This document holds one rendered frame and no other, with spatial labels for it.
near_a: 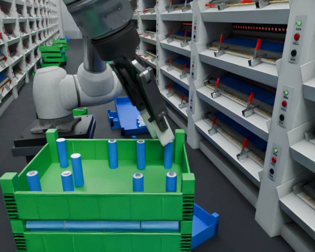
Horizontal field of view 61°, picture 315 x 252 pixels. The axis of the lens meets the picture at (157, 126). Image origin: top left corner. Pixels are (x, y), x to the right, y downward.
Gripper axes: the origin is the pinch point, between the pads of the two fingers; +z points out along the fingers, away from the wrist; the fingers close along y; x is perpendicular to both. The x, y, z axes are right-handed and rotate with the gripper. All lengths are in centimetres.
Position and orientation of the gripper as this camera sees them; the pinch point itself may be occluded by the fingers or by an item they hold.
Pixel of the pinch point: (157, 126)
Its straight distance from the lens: 53.7
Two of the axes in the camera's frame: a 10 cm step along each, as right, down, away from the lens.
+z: 3.7, 7.6, 5.3
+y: 4.9, 3.3, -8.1
